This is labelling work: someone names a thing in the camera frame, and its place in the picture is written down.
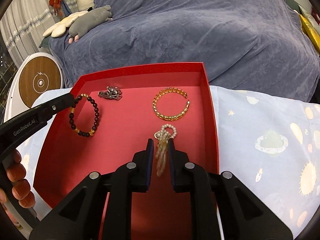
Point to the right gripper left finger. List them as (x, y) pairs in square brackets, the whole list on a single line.
[(148, 163)]

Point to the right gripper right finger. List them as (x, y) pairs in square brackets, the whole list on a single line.
[(171, 154)]

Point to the gold chain cuff bangle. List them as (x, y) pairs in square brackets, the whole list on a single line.
[(169, 108)]

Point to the silver metal clasp jewelry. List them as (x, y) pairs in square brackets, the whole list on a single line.
[(111, 93)]

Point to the left hand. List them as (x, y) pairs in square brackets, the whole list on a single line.
[(21, 189)]

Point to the red cardboard box tray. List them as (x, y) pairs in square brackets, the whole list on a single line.
[(126, 125)]

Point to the round wooden white device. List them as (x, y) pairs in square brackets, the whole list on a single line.
[(39, 72)]

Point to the light blue planet sheet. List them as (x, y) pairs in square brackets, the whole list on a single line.
[(270, 144)]

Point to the white curtain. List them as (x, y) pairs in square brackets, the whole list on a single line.
[(24, 22)]

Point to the cream flower cushion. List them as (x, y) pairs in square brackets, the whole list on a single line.
[(59, 28)]

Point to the grey plush toy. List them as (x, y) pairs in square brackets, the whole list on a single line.
[(83, 24)]

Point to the red bow tie-back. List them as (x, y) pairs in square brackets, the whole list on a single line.
[(56, 5)]

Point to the blue grey velvet blanket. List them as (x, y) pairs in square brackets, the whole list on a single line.
[(253, 45)]

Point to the gold yellow pillow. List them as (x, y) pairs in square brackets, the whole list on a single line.
[(310, 32)]

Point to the grey patterned pillow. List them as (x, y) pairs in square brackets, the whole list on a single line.
[(310, 18)]

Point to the green bed frame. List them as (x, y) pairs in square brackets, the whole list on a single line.
[(293, 5)]

